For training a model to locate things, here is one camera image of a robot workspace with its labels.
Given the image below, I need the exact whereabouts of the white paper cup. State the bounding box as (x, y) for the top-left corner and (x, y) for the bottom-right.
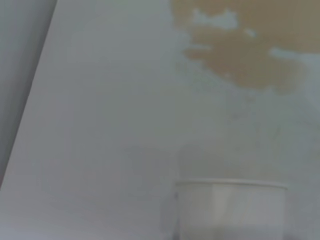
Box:
(173, 178), (289, 240)

